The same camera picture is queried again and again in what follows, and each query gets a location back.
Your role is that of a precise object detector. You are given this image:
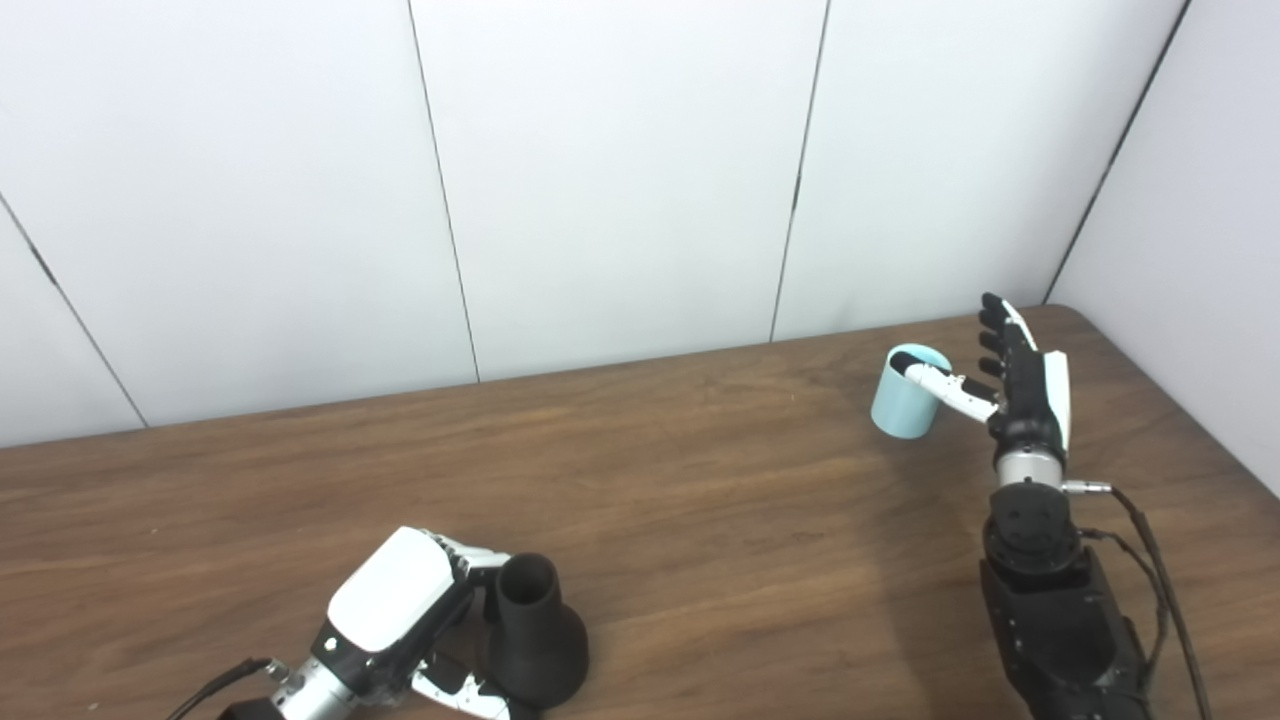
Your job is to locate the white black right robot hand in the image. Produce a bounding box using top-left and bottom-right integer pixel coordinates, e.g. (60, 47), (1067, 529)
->
(903, 292), (1071, 471)

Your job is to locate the light-blue hose piece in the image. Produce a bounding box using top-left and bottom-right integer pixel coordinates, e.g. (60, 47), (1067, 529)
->
(870, 344), (953, 440)

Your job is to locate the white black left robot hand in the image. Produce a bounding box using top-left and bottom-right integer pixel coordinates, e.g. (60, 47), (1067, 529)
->
(310, 527), (541, 720)

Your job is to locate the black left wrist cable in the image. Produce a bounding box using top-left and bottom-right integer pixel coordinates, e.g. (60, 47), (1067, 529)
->
(165, 657), (291, 720)

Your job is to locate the thick black right wrist cable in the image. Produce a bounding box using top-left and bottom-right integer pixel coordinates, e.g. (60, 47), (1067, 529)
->
(1062, 480), (1213, 720)

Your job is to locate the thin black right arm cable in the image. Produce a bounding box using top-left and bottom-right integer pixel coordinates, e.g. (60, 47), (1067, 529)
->
(1080, 528), (1171, 671)

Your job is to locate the black funnel-shaped nozzle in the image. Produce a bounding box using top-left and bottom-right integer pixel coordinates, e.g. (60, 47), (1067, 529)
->
(486, 553), (590, 713)

